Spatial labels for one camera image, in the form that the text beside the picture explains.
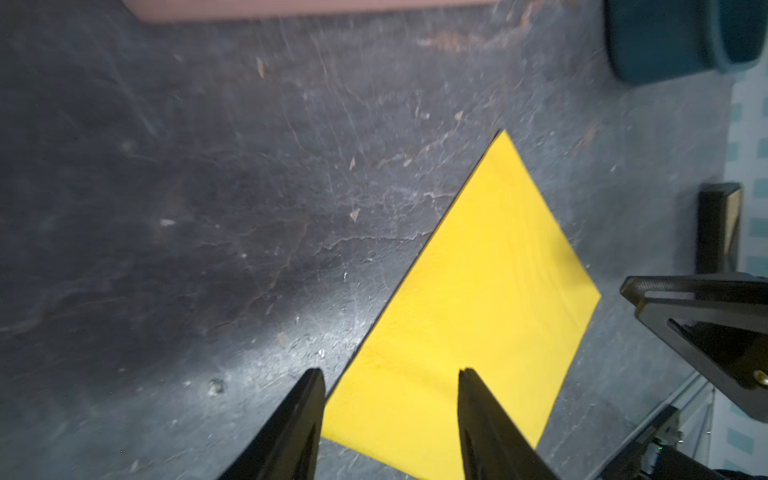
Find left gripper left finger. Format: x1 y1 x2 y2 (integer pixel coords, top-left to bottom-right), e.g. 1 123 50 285
219 368 326 480

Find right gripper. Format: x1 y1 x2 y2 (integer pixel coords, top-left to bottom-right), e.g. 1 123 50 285
620 273 767 423

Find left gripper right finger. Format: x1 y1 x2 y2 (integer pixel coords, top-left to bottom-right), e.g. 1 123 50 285
457 368 556 479

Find yellow paper napkin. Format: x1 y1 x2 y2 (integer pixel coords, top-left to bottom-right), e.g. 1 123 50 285
322 132 601 479

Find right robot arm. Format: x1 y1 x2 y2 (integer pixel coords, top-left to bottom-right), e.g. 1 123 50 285
601 273 767 479

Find black yellow flat device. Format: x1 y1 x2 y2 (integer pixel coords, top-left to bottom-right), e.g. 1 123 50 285
696 182 743 274

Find dark teal plastic tray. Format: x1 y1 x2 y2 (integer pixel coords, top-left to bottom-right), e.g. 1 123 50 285
604 0 767 86

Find pink perforated plastic basket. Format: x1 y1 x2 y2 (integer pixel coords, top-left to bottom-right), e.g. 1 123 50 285
123 0 493 23

